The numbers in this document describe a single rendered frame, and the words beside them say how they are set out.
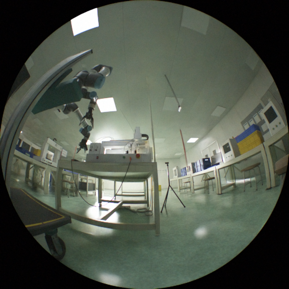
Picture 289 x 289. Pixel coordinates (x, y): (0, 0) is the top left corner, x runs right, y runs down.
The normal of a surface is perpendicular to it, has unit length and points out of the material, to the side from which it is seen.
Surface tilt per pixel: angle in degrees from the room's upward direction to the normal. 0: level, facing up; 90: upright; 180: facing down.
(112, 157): 90
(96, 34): 180
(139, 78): 180
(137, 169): 90
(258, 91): 90
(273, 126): 90
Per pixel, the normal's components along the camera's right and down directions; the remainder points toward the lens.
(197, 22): 0.04, 0.91
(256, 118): -1.00, 0.02
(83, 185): 0.03, -0.41
